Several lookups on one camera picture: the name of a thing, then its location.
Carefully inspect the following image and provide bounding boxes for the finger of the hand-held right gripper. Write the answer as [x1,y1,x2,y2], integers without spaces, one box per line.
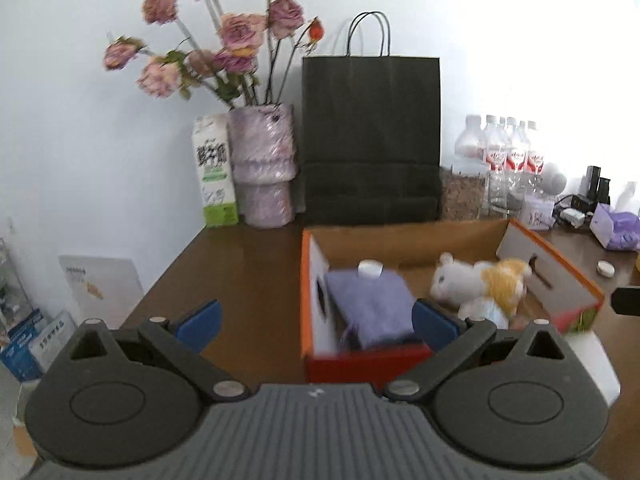
[610,286,640,317]

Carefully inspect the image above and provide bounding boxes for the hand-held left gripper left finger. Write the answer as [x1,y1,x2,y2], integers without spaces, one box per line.
[70,300,251,402]

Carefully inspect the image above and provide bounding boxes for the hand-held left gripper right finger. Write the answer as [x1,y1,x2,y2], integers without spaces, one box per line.
[382,298,566,404]

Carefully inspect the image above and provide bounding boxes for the white and yellow plush toy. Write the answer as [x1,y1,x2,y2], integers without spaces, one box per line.
[429,252,534,319]

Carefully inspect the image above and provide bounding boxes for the purple knitted cloth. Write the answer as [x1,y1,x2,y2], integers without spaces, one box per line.
[325,268,424,350]

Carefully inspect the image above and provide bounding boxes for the white translucent plastic box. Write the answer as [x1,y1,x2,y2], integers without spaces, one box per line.
[564,332,621,406]

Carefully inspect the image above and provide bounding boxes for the red and orange cardboard box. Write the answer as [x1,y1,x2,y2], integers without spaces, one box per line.
[300,218,606,386]

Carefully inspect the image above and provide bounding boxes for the brown wooden desktop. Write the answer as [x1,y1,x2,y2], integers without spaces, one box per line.
[117,210,640,461]

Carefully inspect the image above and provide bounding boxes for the purple tissue pack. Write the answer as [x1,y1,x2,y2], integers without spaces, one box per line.
[589,203,640,252]

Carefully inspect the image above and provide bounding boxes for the white flat panel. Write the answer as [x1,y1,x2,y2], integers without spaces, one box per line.
[57,254,146,331]

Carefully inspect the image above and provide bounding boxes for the black cylindrical device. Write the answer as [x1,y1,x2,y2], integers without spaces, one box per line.
[585,164,614,206]

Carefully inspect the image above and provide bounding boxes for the white floral tin box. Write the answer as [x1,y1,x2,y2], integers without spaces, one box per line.
[519,194,556,231]

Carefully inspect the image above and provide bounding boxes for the clear lidded food container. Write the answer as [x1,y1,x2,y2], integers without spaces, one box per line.
[439,164,489,221]

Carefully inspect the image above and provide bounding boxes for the white round desk fan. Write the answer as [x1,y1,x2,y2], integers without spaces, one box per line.
[537,162,569,196]

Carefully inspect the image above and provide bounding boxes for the clear drinking glass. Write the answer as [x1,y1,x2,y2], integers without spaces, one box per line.
[488,180,524,219]

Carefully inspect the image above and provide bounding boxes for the white and green milk carton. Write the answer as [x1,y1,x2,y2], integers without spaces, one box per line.
[191,113,240,228]

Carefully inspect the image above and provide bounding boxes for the blue and white cartons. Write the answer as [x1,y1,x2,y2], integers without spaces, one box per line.
[0,309,79,384]

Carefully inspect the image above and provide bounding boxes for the purple textured vase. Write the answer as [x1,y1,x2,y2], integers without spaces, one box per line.
[227,103,299,229]

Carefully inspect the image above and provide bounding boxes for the pack of water bottles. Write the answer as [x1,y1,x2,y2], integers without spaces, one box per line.
[453,113,546,206]

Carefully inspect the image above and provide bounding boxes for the metal storage rack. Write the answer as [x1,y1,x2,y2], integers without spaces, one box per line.
[0,237,31,321]

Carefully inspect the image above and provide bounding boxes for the black paper shopping bag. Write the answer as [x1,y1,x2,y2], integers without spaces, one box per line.
[301,11,444,226]

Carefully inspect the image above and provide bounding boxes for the dried pink rose bouquet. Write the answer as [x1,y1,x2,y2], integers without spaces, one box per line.
[102,0,326,111]

